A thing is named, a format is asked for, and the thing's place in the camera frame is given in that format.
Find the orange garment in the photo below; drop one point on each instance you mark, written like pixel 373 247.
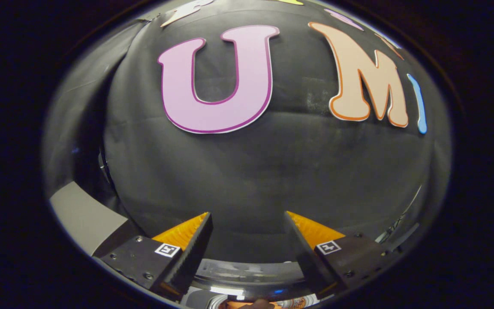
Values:
pixel 247 305

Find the grey washing machine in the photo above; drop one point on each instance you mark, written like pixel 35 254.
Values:
pixel 298 302

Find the black backdrop cloth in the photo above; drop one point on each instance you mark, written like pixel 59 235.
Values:
pixel 251 184

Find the black backdrop stand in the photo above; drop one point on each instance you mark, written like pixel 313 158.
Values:
pixel 401 219

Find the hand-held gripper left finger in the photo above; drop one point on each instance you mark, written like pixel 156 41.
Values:
pixel 191 257

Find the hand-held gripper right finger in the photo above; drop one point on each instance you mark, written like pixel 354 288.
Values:
pixel 305 257

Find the grey cabinet with black frame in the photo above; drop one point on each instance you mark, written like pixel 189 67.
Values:
pixel 84 214

